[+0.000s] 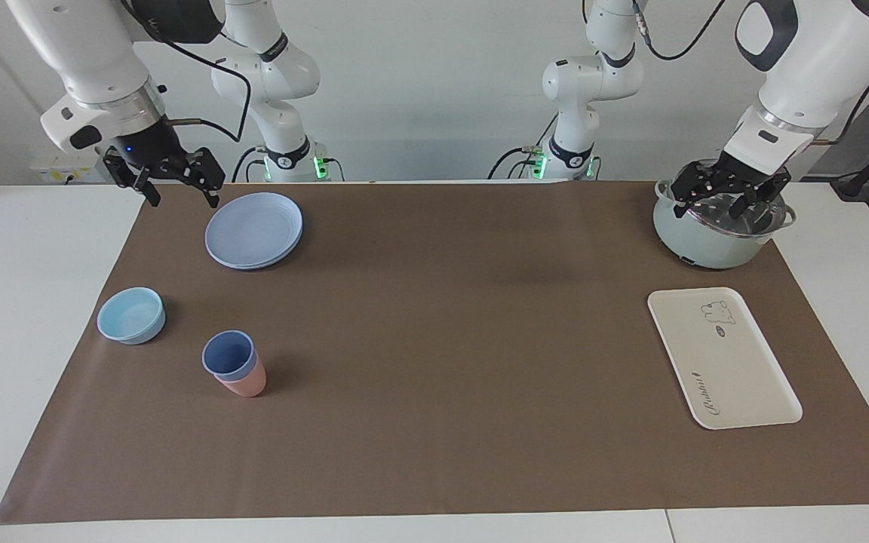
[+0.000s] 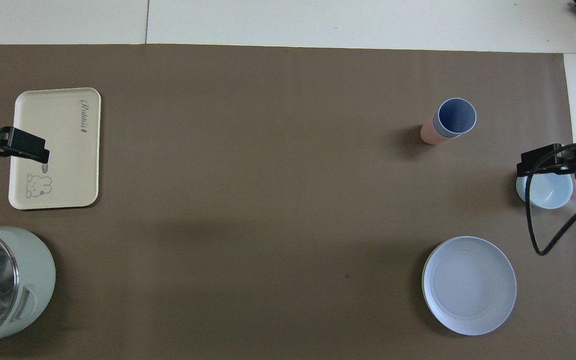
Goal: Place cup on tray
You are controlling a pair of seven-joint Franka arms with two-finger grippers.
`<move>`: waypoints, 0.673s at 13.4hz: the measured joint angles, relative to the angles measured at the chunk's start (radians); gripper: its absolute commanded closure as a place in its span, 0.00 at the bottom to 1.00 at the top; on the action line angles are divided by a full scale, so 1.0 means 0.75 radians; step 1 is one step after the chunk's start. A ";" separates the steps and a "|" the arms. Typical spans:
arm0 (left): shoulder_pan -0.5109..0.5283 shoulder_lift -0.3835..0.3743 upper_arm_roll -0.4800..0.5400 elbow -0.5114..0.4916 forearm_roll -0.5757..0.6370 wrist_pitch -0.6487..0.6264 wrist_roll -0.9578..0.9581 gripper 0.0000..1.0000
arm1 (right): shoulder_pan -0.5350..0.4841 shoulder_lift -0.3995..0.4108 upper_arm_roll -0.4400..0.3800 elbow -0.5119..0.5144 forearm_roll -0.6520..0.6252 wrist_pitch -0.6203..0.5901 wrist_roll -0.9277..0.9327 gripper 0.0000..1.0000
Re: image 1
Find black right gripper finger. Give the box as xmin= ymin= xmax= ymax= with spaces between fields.
xmin=178 ymin=148 xmax=226 ymax=208
xmin=103 ymin=147 xmax=162 ymax=207

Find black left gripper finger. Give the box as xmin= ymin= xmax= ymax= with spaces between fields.
xmin=670 ymin=160 xmax=722 ymax=219
xmin=732 ymin=175 xmax=791 ymax=219

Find blue plastic cup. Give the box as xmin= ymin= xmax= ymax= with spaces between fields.
xmin=202 ymin=330 xmax=259 ymax=380

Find pink plastic cup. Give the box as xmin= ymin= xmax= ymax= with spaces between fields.
xmin=214 ymin=360 xmax=267 ymax=398

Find cream rabbit print tray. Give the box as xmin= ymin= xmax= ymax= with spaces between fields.
xmin=646 ymin=287 xmax=803 ymax=431

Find white power strip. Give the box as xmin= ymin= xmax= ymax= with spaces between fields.
xmin=31 ymin=155 xmax=100 ymax=184

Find mint green cooking pot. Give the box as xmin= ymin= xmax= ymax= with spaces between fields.
xmin=653 ymin=177 xmax=797 ymax=270

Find blue plate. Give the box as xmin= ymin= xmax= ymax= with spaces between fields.
xmin=204 ymin=192 xmax=304 ymax=271

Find light blue bowl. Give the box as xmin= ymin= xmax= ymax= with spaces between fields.
xmin=97 ymin=287 xmax=166 ymax=345

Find brown table mat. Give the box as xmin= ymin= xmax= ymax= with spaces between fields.
xmin=0 ymin=181 xmax=869 ymax=525

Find black base cable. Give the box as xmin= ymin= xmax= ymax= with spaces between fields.
xmin=487 ymin=113 xmax=557 ymax=180
xmin=231 ymin=146 xmax=268 ymax=183

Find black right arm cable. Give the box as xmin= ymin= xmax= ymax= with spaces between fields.
xmin=125 ymin=0 xmax=253 ymax=144

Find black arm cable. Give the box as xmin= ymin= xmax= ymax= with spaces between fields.
xmin=631 ymin=0 xmax=869 ymax=146
xmin=125 ymin=0 xmax=253 ymax=144

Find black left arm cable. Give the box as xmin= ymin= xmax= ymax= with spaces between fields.
xmin=631 ymin=0 xmax=869 ymax=146

